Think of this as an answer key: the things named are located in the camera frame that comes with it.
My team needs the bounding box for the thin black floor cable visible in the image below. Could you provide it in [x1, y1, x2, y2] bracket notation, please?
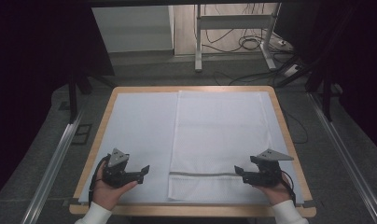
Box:
[282, 107, 310, 145]

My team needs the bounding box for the pale blue table mat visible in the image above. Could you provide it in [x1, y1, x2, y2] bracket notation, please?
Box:
[78, 91, 305, 206]

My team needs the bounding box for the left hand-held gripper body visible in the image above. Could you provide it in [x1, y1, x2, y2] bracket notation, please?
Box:
[102, 147, 142, 189]

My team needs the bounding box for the white metal desk frame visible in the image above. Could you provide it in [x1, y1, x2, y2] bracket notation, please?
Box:
[194, 3, 283, 73]

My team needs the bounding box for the bundle of black floor cables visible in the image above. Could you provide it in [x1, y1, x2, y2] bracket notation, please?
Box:
[203, 3, 295, 54]

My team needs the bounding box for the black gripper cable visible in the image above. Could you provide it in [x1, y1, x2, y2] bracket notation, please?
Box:
[279, 169, 298, 206]
[88, 154, 112, 208]

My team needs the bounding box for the person's left hand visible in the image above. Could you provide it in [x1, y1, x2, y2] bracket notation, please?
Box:
[91, 170, 139, 212]

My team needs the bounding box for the aluminium floor rail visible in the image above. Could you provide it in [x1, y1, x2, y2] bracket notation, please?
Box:
[20, 108, 86, 224]
[307, 92, 377, 224]

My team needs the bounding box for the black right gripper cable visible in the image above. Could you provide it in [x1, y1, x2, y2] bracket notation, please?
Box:
[279, 169, 298, 206]

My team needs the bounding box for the person's right hand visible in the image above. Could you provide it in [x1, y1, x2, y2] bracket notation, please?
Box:
[253, 173, 293, 207]

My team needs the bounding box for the black floor outlet plate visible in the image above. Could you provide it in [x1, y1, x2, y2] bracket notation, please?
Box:
[71, 123, 93, 146]

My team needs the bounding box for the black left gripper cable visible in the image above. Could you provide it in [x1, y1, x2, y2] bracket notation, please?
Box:
[88, 154, 112, 208]

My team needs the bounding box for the white cabinet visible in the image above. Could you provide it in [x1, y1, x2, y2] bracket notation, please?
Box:
[91, 5, 175, 54]

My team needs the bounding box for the black metal stand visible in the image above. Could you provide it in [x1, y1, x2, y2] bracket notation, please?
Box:
[274, 52, 335, 123]
[66, 69, 117, 124]

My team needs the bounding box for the wooden table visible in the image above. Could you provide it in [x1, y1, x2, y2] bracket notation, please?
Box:
[68, 85, 317, 218]

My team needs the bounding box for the dark curtain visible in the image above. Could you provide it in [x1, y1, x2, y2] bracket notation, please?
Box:
[273, 0, 377, 157]
[0, 0, 116, 203]

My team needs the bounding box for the white power strip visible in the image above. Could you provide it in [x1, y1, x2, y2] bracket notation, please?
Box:
[282, 63, 303, 77]

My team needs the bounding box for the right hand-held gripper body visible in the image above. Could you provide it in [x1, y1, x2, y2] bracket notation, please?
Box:
[242, 148, 295, 189]

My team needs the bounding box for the white mesh laundry bag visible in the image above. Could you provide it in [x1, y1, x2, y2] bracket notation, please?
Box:
[167, 90, 273, 203]

